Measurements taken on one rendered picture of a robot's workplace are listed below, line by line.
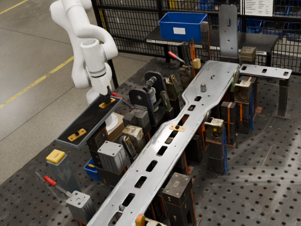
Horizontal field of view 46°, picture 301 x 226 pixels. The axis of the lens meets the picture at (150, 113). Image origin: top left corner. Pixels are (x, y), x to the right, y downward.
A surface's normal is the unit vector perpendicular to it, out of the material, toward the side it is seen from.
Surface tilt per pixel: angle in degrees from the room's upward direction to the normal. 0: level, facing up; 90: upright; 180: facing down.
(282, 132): 0
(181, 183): 0
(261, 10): 90
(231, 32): 90
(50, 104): 0
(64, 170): 90
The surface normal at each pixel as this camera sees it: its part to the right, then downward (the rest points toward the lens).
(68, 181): 0.86, 0.18
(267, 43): -0.16, -0.78
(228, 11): -0.48, 0.60
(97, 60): 0.50, 0.47
